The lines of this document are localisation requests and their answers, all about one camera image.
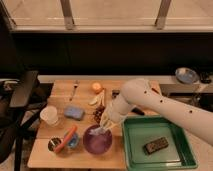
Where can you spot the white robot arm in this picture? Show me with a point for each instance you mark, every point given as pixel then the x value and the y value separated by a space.
pixel 137 92

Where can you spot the purple bowl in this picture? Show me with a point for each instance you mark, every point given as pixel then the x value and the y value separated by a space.
pixel 97 144

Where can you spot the dark object on shelf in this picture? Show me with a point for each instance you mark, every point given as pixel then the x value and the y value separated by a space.
pixel 205 78

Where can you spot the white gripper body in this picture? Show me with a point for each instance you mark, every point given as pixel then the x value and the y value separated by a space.
pixel 113 116

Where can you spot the small grey-blue towel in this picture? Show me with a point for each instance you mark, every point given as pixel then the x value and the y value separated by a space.
pixel 97 131

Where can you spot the orange carrot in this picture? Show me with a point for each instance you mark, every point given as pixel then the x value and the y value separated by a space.
pixel 66 139

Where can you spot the green plastic tray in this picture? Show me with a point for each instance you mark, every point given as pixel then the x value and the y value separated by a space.
pixel 138 131

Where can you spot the small metal tin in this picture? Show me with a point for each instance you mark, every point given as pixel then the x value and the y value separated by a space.
pixel 53 143

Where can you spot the grey metal plate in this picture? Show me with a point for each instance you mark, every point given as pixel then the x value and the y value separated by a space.
pixel 186 75

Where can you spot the dark chocolate bar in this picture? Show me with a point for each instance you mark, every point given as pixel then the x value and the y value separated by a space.
pixel 155 145

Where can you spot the black handled peeler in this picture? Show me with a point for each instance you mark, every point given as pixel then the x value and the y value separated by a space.
pixel 135 110

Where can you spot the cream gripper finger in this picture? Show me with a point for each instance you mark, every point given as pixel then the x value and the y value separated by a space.
pixel 112 126
pixel 104 123

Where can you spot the white plastic cup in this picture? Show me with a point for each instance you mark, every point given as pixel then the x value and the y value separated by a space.
pixel 50 115

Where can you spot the small blue bowl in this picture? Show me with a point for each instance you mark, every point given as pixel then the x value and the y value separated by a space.
pixel 73 142

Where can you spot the blue sponge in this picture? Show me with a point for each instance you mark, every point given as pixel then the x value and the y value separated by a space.
pixel 74 112

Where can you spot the metal fork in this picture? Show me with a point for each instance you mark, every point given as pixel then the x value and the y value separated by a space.
pixel 75 86

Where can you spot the bunch of dark grapes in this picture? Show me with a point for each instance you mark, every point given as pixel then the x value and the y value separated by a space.
pixel 98 113

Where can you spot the red-brown bowl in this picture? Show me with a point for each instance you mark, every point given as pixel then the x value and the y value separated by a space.
pixel 155 90

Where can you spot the black office chair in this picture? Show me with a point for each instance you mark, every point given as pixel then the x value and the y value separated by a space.
pixel 20 107

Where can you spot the orange fruit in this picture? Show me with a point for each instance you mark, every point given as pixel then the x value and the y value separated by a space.
pixel 97 87

